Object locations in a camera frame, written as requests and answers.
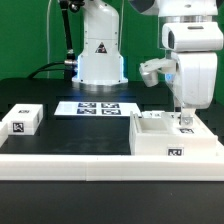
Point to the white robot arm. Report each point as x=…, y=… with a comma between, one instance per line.
x=179, y=38

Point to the white cabinet body box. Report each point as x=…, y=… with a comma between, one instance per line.
x=148, y=135

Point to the white U-shaped border fence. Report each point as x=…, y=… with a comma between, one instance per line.
x=110, y=168

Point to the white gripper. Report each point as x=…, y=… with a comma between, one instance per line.
x=194, y=82

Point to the white tag sheet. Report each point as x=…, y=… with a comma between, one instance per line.
x=107, y=109

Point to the white cabinet door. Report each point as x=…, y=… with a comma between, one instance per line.
x=195, y=128

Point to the white cabinet top block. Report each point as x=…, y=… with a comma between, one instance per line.
x=24, y=119

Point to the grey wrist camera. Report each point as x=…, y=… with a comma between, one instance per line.
x=150, y=69

